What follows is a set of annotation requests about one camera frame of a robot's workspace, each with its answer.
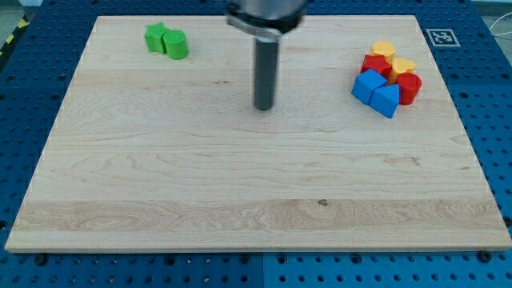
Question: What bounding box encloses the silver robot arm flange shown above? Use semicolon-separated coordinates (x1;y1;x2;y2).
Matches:
226;0;307;42

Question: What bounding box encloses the green star block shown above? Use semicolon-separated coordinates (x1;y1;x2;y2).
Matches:
144;22;169;54

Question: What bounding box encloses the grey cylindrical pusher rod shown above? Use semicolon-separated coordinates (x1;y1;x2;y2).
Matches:
254;38;279;110

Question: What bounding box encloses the light wooden board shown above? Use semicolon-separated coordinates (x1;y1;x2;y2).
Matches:
6;15;511;254

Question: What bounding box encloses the blue cube block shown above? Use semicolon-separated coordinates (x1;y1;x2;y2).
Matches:
351;69;387;105

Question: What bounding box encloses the green cylinder block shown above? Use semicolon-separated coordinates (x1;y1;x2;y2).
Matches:
163;30;189;60

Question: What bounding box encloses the blue triangular prism block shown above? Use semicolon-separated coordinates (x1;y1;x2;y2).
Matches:
369;84;400;118

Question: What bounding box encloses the red pentagon block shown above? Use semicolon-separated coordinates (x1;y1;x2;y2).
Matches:
360;54;392;78

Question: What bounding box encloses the yellow heart block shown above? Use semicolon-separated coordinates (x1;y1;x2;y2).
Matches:
387;58;416;85

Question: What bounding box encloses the red cylinder block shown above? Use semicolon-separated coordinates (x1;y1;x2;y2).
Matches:
396;72;422;106

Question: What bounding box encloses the white fiducial marker tag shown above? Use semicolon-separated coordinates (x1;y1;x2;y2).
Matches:
426;28;460;47

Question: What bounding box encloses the yellow black hazard tape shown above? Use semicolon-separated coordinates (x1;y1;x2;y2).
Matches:
1;14;30;58

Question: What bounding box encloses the white cable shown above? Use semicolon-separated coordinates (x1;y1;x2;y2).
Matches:
488;10;512;38

